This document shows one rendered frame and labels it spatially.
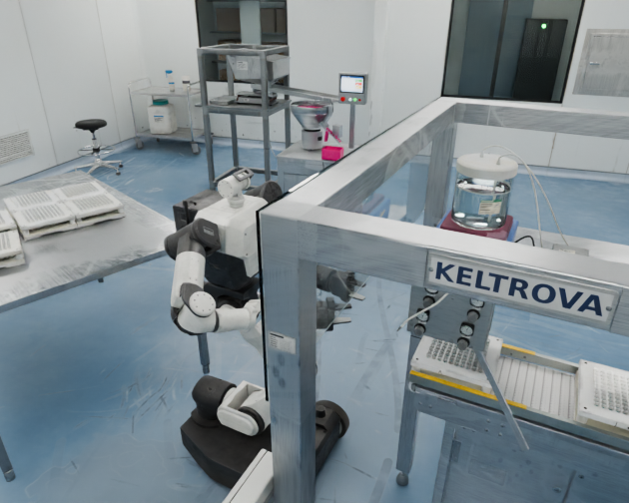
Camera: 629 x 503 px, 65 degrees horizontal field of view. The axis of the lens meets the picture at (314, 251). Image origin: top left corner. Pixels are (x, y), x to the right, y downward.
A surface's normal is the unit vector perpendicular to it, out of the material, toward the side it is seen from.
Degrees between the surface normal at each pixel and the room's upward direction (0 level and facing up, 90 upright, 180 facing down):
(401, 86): 90
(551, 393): 0
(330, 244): 90
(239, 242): 85
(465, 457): 90
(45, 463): 0
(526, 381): 0
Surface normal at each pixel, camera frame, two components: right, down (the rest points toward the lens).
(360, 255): -0.44, 0.40
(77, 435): 0.00, -0.89
